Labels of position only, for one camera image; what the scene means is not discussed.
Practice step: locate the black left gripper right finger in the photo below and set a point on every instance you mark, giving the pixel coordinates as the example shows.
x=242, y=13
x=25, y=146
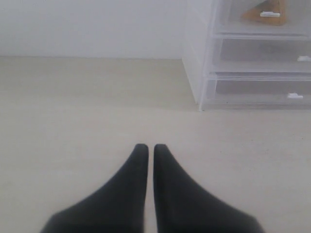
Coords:
x=183, y=206

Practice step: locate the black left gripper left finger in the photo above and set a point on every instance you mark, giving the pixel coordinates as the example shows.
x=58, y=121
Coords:
x=117, y=207

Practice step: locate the yellow triangular wedge block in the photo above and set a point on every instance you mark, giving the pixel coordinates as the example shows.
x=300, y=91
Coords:
x=269, y=12

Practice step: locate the white plastic drawer cabinet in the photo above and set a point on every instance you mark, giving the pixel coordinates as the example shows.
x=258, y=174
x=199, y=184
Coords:
x=198, y=51

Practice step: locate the bottom clear wide drawer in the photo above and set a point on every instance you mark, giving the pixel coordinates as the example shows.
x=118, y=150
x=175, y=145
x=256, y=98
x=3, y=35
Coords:
x=269, y=90

